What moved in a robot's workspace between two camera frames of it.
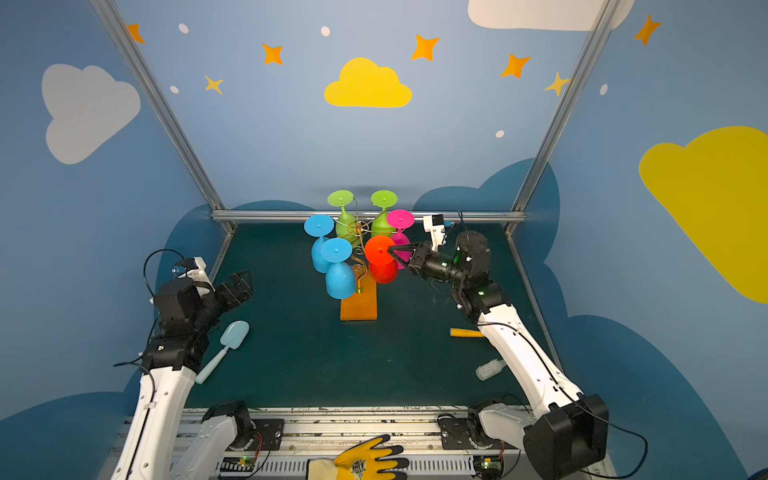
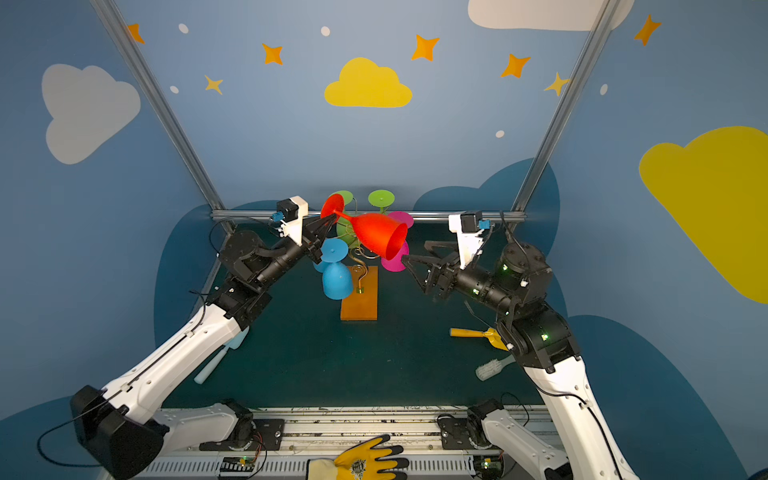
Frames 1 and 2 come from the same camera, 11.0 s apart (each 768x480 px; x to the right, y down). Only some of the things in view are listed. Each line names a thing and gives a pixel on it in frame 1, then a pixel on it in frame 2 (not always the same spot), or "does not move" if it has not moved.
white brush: [489, 369] does not move
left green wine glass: [346, 227] does not move
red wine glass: [382, 265] to [383, 235]
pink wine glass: [401, 219] does not move
